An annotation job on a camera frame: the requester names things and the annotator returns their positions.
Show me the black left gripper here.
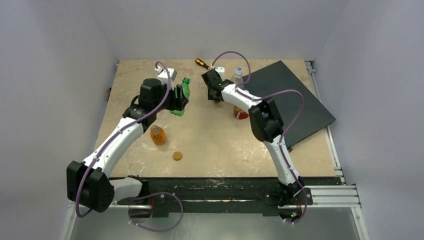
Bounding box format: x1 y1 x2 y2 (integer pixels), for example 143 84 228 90
153 82 187 113

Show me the green plastic bottle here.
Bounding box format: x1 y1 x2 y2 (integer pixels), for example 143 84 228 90
169 77 190 117

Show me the clear plastic bottle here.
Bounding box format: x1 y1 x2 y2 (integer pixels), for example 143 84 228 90
230 71 245 90

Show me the blue-white Pocari Sweat cap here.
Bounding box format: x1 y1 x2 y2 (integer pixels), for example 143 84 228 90
235 67 243 75

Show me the tea bottle with yellow-red label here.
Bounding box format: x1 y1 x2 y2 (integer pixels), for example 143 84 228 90
233 106 249 120

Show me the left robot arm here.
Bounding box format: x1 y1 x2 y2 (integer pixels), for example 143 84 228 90
66 78 190 213

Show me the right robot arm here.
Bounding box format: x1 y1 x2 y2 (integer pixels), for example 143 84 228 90
201 70 303 204

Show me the orange juice bottle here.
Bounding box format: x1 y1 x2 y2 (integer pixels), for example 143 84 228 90
150 125 167 146

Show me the orange bottle cap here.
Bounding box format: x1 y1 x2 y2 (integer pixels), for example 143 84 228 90
172 151 183 161

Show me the yellow-black screwdriver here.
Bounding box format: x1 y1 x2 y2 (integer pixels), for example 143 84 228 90
194 58 211 70

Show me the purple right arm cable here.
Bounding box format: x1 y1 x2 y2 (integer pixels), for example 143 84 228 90
211 50 309 224

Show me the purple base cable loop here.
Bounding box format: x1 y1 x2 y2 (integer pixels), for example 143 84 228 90
127 192 185 234

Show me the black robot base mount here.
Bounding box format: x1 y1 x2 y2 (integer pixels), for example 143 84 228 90
109 177 345 220

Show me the dark blue network switch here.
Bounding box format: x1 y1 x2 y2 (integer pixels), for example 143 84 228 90
241 60 337 149

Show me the aluminium frame rail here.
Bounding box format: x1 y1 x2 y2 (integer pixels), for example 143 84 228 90
304 60 362 209

